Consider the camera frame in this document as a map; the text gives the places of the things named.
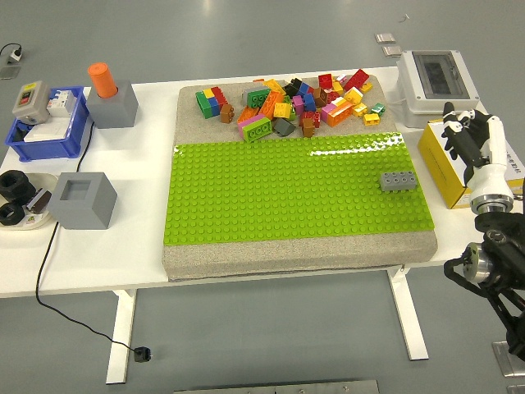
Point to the green studded baseplate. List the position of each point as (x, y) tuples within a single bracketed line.
[(266, 193)]

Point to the white table leg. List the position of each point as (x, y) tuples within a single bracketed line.
[(406, 316), (121, 336)]

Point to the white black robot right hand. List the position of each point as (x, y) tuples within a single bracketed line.
[(490, 176)]

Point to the small black nut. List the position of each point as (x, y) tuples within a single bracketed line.
[(10, 214)]

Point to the large black nut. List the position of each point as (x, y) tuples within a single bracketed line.
[(14, 184)]

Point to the grey floor plate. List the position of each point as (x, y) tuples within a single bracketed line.
[(9, 72)]

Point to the yellow orange brick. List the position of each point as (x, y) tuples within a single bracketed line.
[(274, 85)]

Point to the grey switch box red button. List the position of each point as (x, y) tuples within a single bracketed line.
[(29, 100)]

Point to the blue brick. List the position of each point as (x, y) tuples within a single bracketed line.
[(309, 101), (212, 103), (304, 88)]

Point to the grey brick green studs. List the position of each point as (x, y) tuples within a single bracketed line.
[(254, 98)]

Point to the black brick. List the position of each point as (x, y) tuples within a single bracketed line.
[(292, 87)]

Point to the small green brick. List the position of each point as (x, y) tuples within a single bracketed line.
[(378, 108)]

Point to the lime green brick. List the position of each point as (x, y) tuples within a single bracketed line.
[(258, 131)]

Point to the black plug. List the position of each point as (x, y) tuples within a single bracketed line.
[(142, 354)]

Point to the small orange brick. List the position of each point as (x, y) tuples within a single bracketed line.
[(366, 87)]

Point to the small brown block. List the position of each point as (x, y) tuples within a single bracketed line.
[(39, 201)]

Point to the white circuit breaker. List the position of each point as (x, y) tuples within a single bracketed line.
[(61, 102)]

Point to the grey-brown mat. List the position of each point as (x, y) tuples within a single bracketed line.
[(287, 258)]

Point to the white electrical distribution box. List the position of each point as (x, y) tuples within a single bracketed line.
[(414, 90)]

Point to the blue plastic bin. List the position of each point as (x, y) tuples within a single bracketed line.
[(45, 149)]

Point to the shiny gold brick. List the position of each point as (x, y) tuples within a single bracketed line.
[(359, 109)]

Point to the metal floor box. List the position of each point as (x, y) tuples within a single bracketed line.
[(501, 357)]

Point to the grey building brick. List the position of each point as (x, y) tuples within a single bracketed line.
[(397, 182)]

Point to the white plate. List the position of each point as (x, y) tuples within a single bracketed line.
[(39, 221)]

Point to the dark grey slope brick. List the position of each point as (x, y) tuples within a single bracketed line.
[(284, 127)]

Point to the grey block square recess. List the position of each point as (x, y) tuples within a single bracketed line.
[(78, 211)]

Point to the long metal floor plate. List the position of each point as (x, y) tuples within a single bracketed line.
[(277, 387)]

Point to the grey block round hole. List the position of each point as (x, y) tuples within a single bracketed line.
[(112, 111)]

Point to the yellow cardboard box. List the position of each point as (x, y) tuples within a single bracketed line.
[(439, 164)]

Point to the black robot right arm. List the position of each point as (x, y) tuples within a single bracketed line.
[(498, 246)]

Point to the brown brick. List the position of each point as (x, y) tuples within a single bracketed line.
[(226, 115), (308, 130), (321, 96)]

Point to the large orange brick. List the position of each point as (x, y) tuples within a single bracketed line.
[(341, 115)]

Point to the long red brick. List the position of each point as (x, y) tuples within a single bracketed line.
[(356, 79)]

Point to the white floor socket plug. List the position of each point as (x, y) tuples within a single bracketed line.
[(15, 54)]

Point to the small pink brick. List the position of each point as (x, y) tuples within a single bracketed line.
[(342, 77)]

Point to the magenta brick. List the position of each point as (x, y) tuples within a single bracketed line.
[(298, 102)]

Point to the orange cylinder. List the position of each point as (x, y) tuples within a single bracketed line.
[(102, 80)]

